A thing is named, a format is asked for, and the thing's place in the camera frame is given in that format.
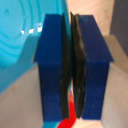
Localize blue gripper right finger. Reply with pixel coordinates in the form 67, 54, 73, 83
69, 12, 115, 121

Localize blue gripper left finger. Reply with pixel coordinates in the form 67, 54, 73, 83
32, 13, 72, 122

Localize red plastic cup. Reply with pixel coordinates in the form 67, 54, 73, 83
63, 91, 78, 128

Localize blue plastic bowl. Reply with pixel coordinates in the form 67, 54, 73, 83
0, 0, 68, 98

